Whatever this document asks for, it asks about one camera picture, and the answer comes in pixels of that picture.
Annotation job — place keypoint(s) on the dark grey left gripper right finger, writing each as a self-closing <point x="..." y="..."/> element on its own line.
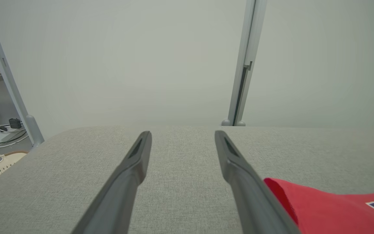
<point x="248" y="195"/>

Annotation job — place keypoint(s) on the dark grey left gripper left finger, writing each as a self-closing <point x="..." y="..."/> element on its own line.
<point x="122" y="191"/>

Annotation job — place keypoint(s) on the red white lettered jersey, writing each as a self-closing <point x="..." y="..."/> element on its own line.
<point x="330" y="211"/>

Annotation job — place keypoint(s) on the black power adapter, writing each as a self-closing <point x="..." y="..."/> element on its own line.
<point x="15" y="123"/>

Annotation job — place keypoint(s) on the grey double partition post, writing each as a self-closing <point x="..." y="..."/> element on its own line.
<point x="250" y="48"/>

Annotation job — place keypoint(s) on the grey slanted partition post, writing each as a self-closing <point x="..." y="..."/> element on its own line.
<point x="8" y="81"/>

